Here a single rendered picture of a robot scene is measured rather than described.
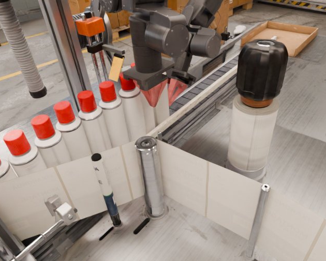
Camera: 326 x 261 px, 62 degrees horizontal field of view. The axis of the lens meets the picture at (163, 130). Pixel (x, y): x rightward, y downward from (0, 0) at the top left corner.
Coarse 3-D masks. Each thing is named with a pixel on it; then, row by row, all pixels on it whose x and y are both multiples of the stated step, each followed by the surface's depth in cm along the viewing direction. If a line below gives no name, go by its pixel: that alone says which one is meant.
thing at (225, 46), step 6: (258, 24) 116; (246, 30) 112; (252, 30) 114; (240, 36) 107; (228, 42) 103; (234, 42) 105; (222, 48) 99; (204, 60) 93; (192, 66) 89; (198, 66) 91; (168, 84) 82
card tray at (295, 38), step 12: (264, 24) 145; (276, 24) 145; (288, 24) 141; (252, 36) 138; (264, 36) 139; (288, 36) 137; (300, 36) 136; (312, 36) 129; (288, 48) 125; (300, 48) 121
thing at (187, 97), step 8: (232, 64) 106; (216, 72) 102; (224, 72) 102; (208, 80) 98; (216, 80) 97; (192, 88) 94; (200, 88) 94; (184, 96) 90; (192, 96) 90; (208, 96) 89; (176, 104) 87; (184, 104) 87; (200, 104) 86; (168, 128) 77; (24, 240) 53; (32, 240) 53
